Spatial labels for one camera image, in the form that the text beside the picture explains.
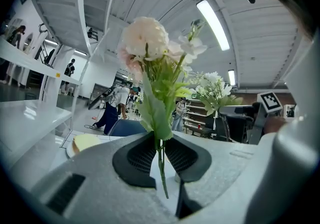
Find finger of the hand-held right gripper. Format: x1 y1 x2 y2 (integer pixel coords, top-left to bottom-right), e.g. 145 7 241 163
218 104 254 117

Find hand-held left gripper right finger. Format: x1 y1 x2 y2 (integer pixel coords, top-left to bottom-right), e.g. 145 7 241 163
163 131 273 224

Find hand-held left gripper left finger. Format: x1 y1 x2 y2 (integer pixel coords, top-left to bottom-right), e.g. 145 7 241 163
14 131 176 224

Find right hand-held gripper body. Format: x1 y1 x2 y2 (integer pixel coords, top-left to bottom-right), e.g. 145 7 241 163
246 90 285 146

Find white flower bouquet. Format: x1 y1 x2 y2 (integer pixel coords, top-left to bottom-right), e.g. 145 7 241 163
188 72 245 117

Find pink flower bouquet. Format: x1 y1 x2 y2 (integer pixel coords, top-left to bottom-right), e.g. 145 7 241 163
117 16 209 200

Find person's right hand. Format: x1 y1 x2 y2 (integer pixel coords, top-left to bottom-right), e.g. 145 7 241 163
264 116 289 135

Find black office chair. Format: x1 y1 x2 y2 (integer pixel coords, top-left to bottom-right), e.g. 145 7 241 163
214 115 251 144

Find person's white shirt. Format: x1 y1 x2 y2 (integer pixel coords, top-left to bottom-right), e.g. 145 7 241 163
257 28 320 224

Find long ceiling light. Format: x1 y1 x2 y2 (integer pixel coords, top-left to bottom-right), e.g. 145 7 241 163
196 0 231 52
227 69 237 87

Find dark coffee table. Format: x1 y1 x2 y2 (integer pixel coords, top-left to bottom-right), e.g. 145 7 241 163
183 123 214 139

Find beige plate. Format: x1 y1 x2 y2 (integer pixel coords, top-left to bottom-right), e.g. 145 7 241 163
66 140 76 159

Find yellow bread slice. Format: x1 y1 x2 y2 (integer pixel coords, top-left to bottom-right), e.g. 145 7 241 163
71 133 102 155

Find table with grid tablecloth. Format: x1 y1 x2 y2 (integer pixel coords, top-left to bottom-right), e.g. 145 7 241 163
59 129 259 199

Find blue chair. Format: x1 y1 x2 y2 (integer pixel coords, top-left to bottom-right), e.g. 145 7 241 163
109 119 149 137

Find black backpack rig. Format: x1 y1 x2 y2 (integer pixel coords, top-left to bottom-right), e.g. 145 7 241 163
87 87 118 112

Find white metal shelf rack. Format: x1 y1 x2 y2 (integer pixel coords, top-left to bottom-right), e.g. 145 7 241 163
0 0 126 169

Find white wall shelves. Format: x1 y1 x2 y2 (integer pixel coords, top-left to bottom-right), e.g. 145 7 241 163
184 98 209 124

